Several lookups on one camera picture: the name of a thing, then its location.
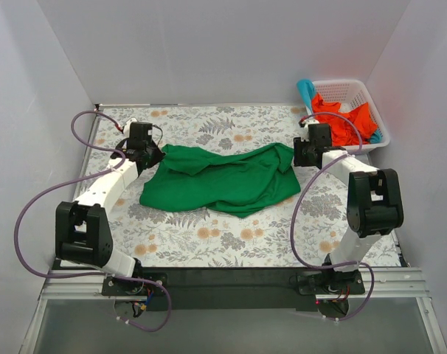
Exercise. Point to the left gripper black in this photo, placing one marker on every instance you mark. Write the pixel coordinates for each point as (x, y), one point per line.
(154, 155)

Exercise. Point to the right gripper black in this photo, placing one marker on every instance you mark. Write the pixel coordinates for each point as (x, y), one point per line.
(299, 153)

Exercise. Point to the green t shirt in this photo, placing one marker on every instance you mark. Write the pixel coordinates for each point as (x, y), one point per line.
(191, 178)

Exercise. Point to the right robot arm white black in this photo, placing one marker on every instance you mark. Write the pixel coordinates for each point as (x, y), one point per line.
(374, 205)

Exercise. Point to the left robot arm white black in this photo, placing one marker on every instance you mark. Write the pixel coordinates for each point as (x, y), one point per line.
(82, 231)

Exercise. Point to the orange t shirt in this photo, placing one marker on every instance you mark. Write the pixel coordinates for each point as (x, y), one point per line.
(343, 134)

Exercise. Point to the light blue t shirt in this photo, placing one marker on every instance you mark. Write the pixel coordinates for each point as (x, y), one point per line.
(307, 92)

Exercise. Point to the white plastic basket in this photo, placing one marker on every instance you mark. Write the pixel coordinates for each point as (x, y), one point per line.
(351, 94)

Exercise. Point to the floral table mat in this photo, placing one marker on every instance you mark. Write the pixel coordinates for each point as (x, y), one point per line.
(202, 237)

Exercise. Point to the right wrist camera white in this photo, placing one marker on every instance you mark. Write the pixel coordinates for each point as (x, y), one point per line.
(307, 121)

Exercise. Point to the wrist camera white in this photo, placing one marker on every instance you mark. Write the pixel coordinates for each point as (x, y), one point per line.
(126, 128)
(307, 121)

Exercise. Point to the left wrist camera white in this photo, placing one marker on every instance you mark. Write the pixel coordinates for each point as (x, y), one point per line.
(126, 128)

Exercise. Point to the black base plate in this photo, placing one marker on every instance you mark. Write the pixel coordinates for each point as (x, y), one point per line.
(234, 288)

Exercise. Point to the aluminium frame rail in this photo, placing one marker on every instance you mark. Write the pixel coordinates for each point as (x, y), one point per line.
(394, 315)

